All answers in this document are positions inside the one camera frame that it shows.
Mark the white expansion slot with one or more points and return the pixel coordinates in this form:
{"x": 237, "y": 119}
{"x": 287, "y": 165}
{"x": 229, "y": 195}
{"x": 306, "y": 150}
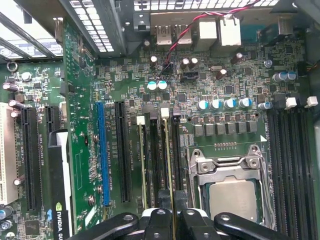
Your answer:
{"x": 7, "y": 150}

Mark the blue-striped silver capacitor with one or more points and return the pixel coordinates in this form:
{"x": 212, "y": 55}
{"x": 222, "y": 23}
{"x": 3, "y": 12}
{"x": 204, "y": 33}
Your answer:
{"x": 245, "y": 102}
{"x": 230, "y": 103}
{"x": 291, "y": 75}
{"x": 162, "y": 85}
{"x": 265, "y": 105}
{"x": 216, "y": 104}
{"x": 281, "y": 76}
{"x": 202, "y": 105}
{"x": 151, "y": 85}

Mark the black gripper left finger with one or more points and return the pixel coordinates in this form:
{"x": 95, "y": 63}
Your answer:
{"x": 120, "y": 225}

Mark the dark cylindrical capacitor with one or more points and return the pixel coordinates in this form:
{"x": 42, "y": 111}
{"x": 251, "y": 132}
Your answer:
{"x": 15, "y": 114}
{"x": 221, "y": 73}
{"x": 153, "y": 61}
{"x": 15, "y": 103}
{"x": 185, "y": 62}
{"x": 238, "y": 58}
{"x": 193, "y": 62}
{"x": 18, "y": 181}
{"x": 10, "y": 87}

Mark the short black expansion slot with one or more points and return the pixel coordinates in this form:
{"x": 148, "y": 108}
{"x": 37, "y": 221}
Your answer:
{"x": 52, "y": 120}

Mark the green Dell motherboard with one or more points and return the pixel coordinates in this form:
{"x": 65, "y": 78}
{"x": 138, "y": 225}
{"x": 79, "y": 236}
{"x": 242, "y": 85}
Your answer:
{"x": 225, "y": 87}

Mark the metal locking lever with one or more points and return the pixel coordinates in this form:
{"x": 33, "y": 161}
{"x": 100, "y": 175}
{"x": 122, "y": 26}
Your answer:
{"x": 267, "y": 200}
{"x": 192, "y": 170}

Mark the Nvidia graphics card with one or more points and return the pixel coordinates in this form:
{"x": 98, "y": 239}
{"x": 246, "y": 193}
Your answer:
{"x": 80, "y": 125}

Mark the long black expansion slot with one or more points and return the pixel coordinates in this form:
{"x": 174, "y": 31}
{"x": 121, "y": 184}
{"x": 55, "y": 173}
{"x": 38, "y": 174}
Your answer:
{"x": 123, "y": 150}
{"x": 31, "y": 160}

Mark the black header connector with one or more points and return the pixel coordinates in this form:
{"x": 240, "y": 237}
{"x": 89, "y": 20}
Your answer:
{"x": 190, "y": 76}

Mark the green RAM stick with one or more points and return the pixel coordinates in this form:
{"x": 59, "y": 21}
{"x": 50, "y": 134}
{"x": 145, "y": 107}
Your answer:
{"x": 167, "y": 155}
{"x": 142, "y": 162}

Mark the silver port block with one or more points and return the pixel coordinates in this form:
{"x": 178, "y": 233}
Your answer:
{"x": 230, "y": 32}
{"x": 207, "y": 35}

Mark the silver CPU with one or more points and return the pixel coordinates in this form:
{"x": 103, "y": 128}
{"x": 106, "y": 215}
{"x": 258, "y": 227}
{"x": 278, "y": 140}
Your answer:
{"x": 232, "y": 200}

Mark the plain silver capacitor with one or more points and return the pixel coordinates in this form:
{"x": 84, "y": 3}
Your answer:
{"x": 26, "y": 76}

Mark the grey metal PC case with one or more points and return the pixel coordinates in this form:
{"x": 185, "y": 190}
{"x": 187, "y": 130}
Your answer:
{"x": 120, "y": 25}

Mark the blue expansion slot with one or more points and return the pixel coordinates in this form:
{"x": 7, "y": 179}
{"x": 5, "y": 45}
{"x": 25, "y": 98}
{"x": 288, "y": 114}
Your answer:
{"x": 103, "y": 150}

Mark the CPU socket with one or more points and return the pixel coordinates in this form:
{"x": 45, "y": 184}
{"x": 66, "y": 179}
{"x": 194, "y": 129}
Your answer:
{"x": 196, "y": 153}

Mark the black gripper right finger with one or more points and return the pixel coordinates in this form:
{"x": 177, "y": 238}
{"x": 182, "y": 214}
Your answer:
{"x": 237, "y": 226}

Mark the silver USB port stack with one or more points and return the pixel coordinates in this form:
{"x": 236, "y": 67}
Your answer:
{"x": 183, "y": 35}
{"x": 164, "y": 35}

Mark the grey square inductor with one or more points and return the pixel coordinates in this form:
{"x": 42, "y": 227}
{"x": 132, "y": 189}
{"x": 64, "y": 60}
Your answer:
{"x": 243, "y": 127}
{"x": 210, "y": 129}
{"x": 232, "y": 128}
{"x": 253, "y": 127}
{"x": 199, "y": 130}
{"x": 221, "y": 129}

